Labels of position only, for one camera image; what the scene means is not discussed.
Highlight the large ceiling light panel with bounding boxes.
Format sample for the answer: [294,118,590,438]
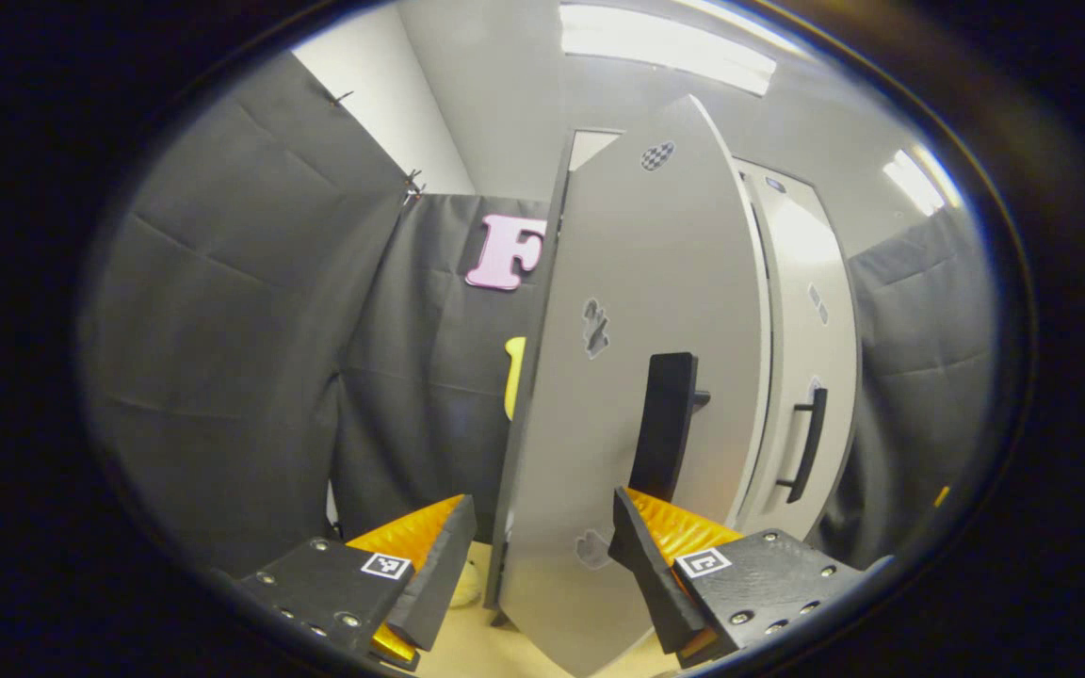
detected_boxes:
[559,3,779,97]

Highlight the small pale object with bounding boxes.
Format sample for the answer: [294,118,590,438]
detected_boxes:
[451,558,484,610]

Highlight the small ceiling light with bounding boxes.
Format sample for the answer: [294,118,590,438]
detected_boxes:
[882,144,965,218]

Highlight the grey cabinet door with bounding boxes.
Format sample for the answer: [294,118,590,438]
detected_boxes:
[484,94,774,678]
[738,212,862,540]

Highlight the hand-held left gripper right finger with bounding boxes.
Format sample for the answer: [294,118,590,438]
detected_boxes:
[607,486,868,670]

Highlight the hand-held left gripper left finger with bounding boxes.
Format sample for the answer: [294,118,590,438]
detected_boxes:
[232,494,478,671]

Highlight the grey cabinet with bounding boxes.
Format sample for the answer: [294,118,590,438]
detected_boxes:
[566,130,862,542]

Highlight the black backdrop cloth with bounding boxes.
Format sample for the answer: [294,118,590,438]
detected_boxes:
[81,52,412,575]
[331,193,553,557]
[811,205,1000,571]

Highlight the black door handle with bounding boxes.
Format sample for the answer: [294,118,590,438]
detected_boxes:
[629,352,711,505]
[776,386,829,505]

